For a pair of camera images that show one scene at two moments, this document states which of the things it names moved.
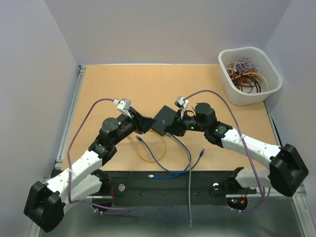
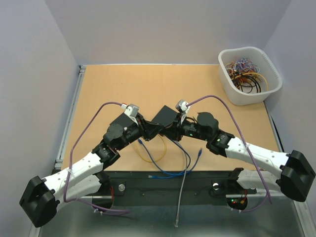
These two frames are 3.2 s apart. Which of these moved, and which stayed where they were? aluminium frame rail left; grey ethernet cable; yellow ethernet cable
Moved: grey ethernet cable
Stayed: aluminium frame rail left; yellow ethernet cable
